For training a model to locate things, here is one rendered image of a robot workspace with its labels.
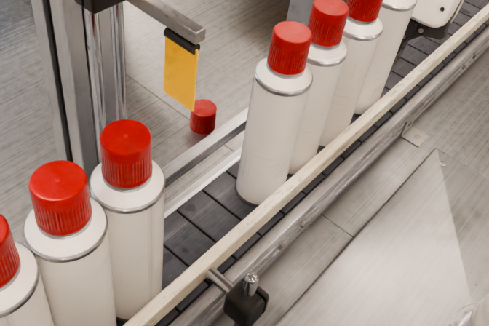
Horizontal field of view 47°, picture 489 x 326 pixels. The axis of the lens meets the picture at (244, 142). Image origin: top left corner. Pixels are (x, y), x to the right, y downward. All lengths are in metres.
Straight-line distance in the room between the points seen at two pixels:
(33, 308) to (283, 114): 0.26
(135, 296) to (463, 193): 0.39
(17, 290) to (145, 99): 0.46
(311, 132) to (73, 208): 0.31
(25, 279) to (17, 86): 0.48
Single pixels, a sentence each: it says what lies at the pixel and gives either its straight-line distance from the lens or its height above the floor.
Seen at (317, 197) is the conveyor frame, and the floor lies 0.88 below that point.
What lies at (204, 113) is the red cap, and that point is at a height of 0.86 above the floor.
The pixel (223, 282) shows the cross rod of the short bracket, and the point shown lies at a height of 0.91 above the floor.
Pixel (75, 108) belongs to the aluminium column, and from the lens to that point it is 0.52.
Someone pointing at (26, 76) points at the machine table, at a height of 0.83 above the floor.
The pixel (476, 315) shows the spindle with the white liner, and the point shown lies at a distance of 0.54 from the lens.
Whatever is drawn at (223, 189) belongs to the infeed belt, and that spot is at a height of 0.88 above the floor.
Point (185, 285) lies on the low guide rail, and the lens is 0.50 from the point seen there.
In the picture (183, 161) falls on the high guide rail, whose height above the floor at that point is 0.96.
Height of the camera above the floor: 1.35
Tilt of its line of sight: 45 degrees down
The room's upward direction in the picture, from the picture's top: 10 degrees clockwise
